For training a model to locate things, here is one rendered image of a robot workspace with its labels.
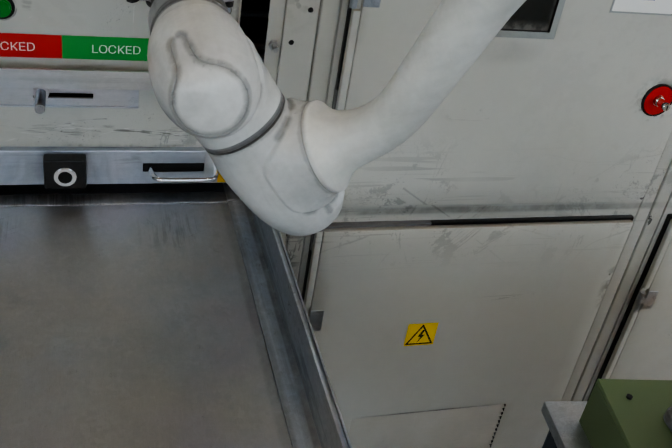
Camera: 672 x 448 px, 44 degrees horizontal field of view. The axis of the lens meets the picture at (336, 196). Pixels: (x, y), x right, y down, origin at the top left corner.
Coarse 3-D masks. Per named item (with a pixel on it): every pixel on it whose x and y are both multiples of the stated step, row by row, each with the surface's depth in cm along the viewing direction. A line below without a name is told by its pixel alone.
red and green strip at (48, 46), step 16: (0, 48) 114; (16, 48) 115; (32, 48) 116; (48, 48) 116; (64, 48) 117; (80, 48) 117; (96, 48) 118; (112, 48) 118; (128, 48) 119; (144, 48) 120
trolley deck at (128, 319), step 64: (0, 256) 114; (64, 256) 116; (128, 256) 118; (192, 256) 120; (0, 320) 104; (64, 320) 106; (128, 320) 107; (192, 320) 109; (256, 320) 111; (0, 384) 95; (64, 384) 97; (128, 384) 98; (192, 384) 100; (256, 384) 101
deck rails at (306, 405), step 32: (256, 224) 128; (256, 256) 122; (256, 288) 116; (288, 288) 108; (288, 320) 108; (288, 352) 106; (288, 384) 101; (320, 384) 94; (288, 416) 97; (320, 416) 94
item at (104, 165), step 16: (0, 160) 122; (16, 160) 123; (32, 160) 124; (96, 160) 126; (112, 160) 127; (128, 160) 128; (144, 160) 128; (160, 160) 129; (176, 160) 130; (192, 160) 130; (0, 176) 124; (16, 176) 124; (32, 176) 125; (96, 176) 128; (112, 176) 128; (128, 176) 129; (144, 176) 130; (160, 176) 131; (176, 176) 131; (192, 176) 132
